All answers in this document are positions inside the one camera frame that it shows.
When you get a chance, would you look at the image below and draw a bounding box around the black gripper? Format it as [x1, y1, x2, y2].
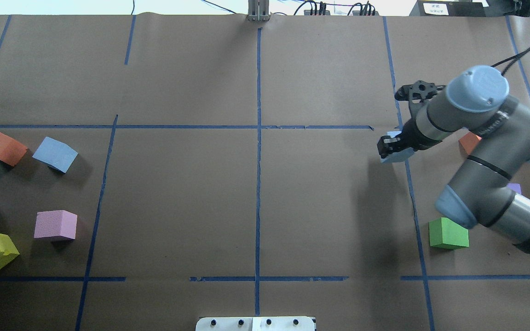
[377, 119, 429, 159]

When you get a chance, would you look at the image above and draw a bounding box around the blue foam block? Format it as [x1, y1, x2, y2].
[377, 131, 415, 163]
[32, 137, 78, 173]

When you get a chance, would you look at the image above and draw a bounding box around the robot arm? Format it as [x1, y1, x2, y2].
[377, 65, 530, 254]

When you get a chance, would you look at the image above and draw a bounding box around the orange foam block right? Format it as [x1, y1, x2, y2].
[458, 132, 482, 155]

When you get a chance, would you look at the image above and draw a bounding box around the orange foam block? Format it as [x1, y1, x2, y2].
[0, 132, 28, 167]
[458, 132, 482, 155]

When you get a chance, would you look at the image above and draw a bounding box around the green foam block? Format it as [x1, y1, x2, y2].
[428, 217, 470, 250]

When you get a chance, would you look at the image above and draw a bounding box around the purple foam block right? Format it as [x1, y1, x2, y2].
[507, 183, 522, 194]

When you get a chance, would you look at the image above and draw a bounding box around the black box with label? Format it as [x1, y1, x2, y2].
[409, 0, 486, 17]

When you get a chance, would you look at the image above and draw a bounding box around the pink foam block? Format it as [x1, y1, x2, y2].
[33, 210, 78, 241]

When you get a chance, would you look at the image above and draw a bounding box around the orange foam block left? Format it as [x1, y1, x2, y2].
[0, 132, 28, 167]

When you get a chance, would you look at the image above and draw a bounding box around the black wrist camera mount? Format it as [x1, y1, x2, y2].
[394, 80, 446, 119]

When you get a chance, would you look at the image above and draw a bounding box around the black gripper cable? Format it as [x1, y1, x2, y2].
[490, 38, 530, 76]

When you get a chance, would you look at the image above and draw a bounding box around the aluminium frame post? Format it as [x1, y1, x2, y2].
[247, 0, 271, 22]

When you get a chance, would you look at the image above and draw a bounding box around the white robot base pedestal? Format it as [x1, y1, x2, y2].
[195, 316, 317, 331]

